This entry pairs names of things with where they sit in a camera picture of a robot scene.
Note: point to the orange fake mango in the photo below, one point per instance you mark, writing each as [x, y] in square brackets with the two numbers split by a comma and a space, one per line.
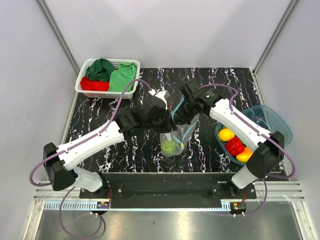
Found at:
[244, 156]

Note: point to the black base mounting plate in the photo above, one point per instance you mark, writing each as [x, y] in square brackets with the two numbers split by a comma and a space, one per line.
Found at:
[173, 191]

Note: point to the clear zip top bag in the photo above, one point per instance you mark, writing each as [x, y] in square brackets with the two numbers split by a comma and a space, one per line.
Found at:
[181, 136]

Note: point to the white plastic basket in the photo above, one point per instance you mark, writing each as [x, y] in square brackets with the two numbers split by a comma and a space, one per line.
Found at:
[99, 93]

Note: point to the red fake bell pepper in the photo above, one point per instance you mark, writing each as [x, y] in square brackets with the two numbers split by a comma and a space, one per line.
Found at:
[234, 146]

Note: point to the yellow fake lemon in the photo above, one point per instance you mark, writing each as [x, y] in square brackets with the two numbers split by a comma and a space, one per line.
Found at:
[225, 135]

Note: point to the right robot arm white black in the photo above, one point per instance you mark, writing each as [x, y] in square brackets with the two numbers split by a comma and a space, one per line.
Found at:
[267, 148]

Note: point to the green fake vegetable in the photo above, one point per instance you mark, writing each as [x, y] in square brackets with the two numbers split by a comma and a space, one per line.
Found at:
[168, 147]

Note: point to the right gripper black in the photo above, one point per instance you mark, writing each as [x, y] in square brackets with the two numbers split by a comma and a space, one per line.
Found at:
[179, 118]

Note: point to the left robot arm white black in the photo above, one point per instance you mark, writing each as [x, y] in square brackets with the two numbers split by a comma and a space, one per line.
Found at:
[62, 169]

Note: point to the teal plastic container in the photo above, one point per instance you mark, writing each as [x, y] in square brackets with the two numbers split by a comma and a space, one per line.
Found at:
[264, 117]

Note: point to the aluminium frame rail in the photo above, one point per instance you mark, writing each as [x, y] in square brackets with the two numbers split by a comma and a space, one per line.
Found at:
[279, 212]

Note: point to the light green cloth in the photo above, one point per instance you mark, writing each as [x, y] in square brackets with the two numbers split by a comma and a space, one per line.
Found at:
[124, 74]

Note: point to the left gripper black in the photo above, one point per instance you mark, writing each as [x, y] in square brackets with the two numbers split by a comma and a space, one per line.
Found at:
[170, 125]

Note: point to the white paper label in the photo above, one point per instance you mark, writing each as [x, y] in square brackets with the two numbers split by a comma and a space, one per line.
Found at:
[168, 136]

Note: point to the dark green cloth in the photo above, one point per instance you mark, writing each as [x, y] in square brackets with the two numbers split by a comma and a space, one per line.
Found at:
[100, 70]

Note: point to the red cloth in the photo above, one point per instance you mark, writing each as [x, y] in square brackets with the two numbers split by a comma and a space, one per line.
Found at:
[90, 85]

